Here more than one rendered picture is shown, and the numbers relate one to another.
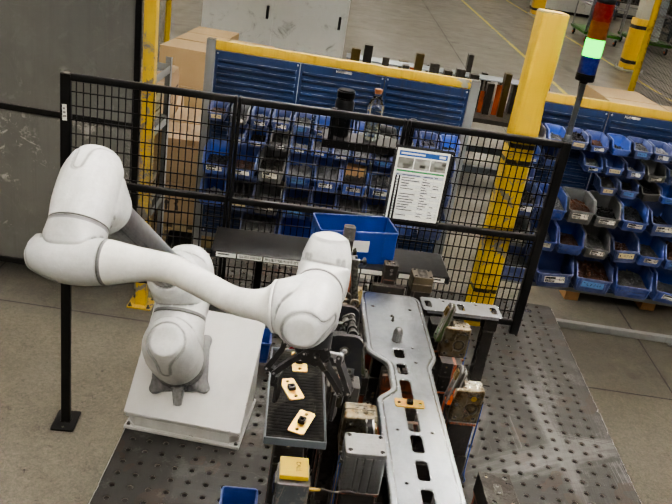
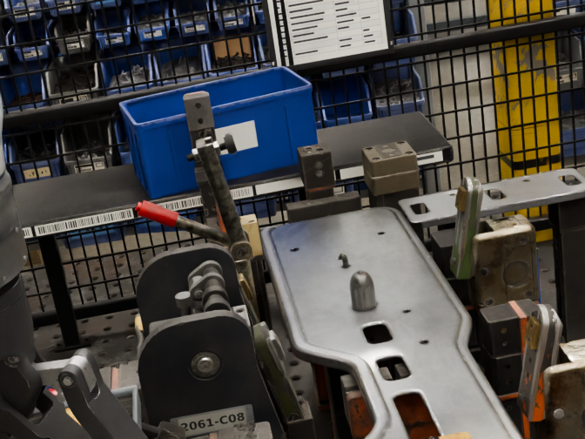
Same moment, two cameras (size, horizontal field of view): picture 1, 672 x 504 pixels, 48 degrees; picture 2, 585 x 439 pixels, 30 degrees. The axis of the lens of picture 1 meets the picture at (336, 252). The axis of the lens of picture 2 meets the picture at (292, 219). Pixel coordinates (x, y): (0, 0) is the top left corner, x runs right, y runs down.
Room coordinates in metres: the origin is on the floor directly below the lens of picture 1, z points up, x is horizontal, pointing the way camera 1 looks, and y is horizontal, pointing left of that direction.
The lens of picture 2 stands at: (0.85, -0.18, 1.64)
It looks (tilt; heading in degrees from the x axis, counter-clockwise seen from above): 22 degrees down; 1
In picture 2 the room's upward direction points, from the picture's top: 9 degrees counter-clockwise
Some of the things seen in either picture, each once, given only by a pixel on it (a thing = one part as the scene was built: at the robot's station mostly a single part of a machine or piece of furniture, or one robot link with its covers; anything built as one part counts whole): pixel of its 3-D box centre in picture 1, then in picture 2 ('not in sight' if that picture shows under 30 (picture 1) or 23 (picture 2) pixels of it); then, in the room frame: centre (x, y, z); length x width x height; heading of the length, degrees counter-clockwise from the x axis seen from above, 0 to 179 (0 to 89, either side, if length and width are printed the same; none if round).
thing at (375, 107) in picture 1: (374, 114); not in sight; (2.86, -0.06, 1.53); 0.06 x 0.06 x 0.20
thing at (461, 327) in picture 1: (447, 368); (508, 337); (2.19, -0.44, 0.87); 0.12 x 0.09 x 0.35; 96
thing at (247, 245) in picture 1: (330, 255); (186, 180); (2.64, 0.02, 1.01); 0.90 x 0.22 x 0.03; 96
